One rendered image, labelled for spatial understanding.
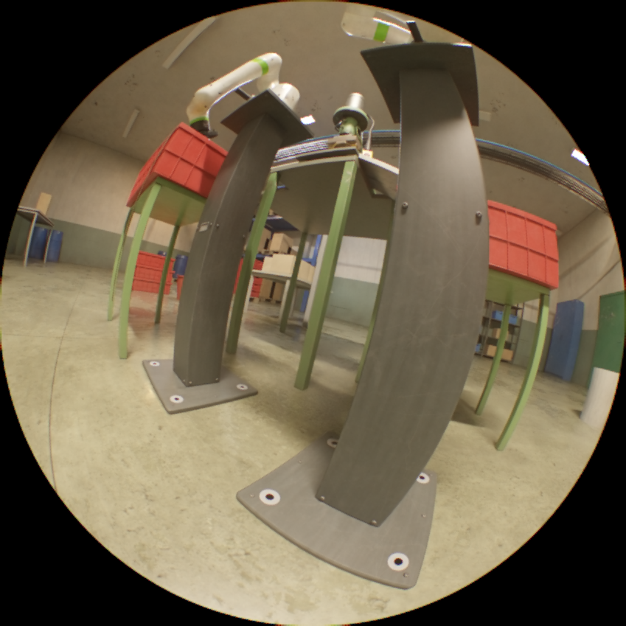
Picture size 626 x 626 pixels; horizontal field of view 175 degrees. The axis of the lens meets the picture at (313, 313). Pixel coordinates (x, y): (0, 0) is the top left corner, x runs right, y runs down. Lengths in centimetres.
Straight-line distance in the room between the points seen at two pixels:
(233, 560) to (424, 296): 39
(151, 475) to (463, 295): 49
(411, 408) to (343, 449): 10
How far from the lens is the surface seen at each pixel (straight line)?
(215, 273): 56
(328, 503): 37
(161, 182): 80
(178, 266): 739
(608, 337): 604
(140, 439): 47
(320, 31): 408
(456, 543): 45
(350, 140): 120
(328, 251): 72
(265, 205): 102
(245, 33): 445
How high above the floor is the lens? 32
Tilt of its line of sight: 3 degrees down
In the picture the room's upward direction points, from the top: 13 degrees clockwise
